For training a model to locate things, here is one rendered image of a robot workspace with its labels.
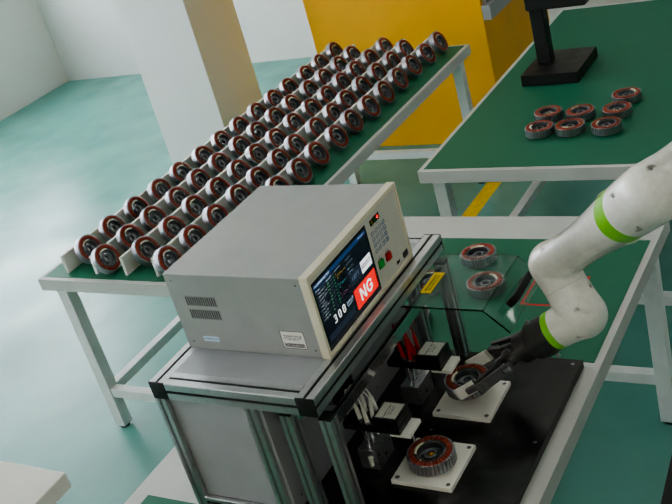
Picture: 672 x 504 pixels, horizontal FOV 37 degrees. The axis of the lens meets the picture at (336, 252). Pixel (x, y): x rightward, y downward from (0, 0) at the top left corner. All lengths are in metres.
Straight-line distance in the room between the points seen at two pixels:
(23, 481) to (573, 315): 1.18
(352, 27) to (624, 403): 3.13
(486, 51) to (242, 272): 3.73
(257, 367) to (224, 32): 4.18
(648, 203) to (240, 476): 1.11
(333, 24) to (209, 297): 3.98
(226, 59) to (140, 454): 2.85
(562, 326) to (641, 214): 0.46
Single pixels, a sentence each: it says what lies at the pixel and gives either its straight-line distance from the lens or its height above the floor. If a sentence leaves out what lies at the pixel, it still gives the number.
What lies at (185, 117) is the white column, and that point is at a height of 0.47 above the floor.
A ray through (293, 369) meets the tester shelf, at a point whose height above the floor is 1.11.
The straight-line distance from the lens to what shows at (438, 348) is 2.47.
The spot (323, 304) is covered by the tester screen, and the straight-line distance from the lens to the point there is 2.14.
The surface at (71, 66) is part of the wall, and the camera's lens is 10.23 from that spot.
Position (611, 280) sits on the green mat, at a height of 0.75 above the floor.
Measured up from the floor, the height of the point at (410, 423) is 0.88.
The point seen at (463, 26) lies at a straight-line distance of 5.74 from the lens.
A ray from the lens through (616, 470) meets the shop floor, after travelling 3.45.
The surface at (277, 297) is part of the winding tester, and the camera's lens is 2.15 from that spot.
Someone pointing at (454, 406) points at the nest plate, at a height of 0.78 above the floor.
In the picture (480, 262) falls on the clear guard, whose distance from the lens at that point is 2.50.
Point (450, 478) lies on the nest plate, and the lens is 2.31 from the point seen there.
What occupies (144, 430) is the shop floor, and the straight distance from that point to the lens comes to 4.29.
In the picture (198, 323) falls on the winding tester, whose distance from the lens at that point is 2.34.
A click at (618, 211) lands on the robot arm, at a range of 1.96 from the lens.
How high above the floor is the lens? 2.27
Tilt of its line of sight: 26 degrees down
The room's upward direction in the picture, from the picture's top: 16 degrees counter-clockwise
